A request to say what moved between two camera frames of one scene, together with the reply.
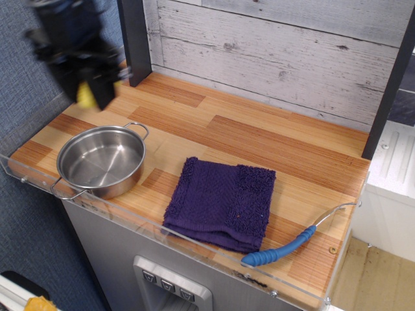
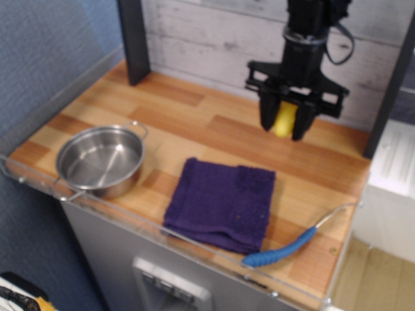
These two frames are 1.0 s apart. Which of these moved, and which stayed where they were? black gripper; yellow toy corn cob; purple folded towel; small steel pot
Moved: black gripper; yellow toy corn cob
Stayed: small steel pot; purple folded towel
